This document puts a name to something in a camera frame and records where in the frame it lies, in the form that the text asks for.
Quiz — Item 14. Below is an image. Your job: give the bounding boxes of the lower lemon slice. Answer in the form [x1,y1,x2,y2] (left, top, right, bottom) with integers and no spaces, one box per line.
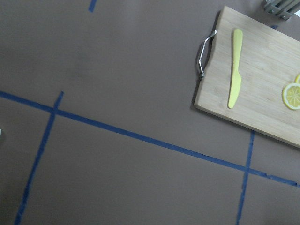
[282,83,300,110]

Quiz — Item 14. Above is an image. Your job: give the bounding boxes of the bamboo cutting board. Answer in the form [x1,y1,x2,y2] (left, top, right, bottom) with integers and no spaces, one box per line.
[194,7,300,147]

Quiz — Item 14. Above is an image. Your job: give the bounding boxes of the grey metal stand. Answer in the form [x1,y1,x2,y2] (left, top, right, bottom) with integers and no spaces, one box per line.
[263,0,300,21]

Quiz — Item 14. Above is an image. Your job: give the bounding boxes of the yellow plastic knife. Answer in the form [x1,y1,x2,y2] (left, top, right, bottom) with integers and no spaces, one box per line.
[228,29,243,109]

